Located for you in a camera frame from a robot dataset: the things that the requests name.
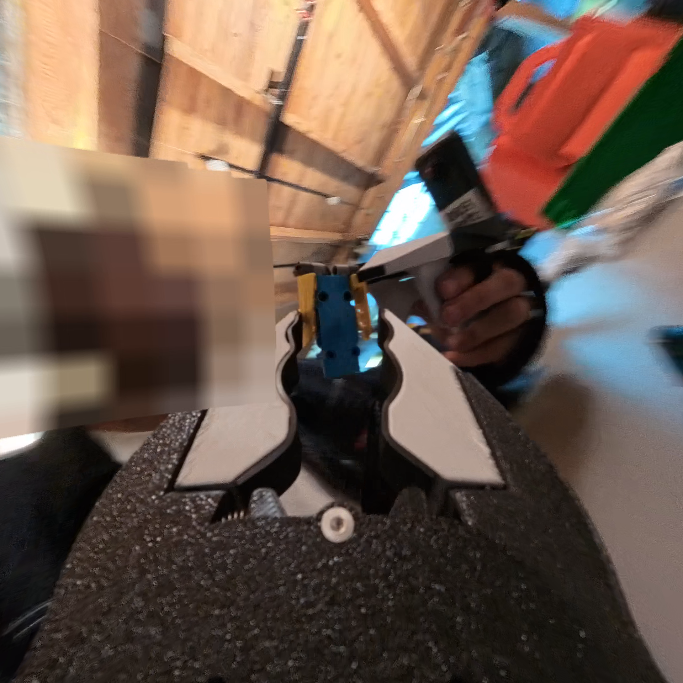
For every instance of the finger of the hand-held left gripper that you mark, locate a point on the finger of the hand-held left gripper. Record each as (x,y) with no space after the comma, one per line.
(411,261)

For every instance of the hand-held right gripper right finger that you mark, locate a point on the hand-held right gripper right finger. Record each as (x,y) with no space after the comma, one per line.
(443,427)

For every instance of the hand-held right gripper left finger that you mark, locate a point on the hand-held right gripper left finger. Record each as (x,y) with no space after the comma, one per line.
(240,454)

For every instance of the yellow blue brick assembly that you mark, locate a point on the yellow blue brick assembly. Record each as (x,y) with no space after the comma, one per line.
(336,320)

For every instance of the grey desk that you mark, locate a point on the grey desk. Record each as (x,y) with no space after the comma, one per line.
(619,448)

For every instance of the person's left hand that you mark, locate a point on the person's left hand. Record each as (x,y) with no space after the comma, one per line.
(486,315)

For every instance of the red plastic bin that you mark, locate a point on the red plastic bin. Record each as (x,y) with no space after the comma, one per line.
(576,96)

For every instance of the clear plastic bag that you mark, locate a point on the clear plastic bag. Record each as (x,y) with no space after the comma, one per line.
(630,208)

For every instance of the black ceiling pipe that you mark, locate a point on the black ceiling pipe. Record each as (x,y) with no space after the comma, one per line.
(286,96)

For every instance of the green plastic bin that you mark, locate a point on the green plastic bin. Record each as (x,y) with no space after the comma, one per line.
(640,139)

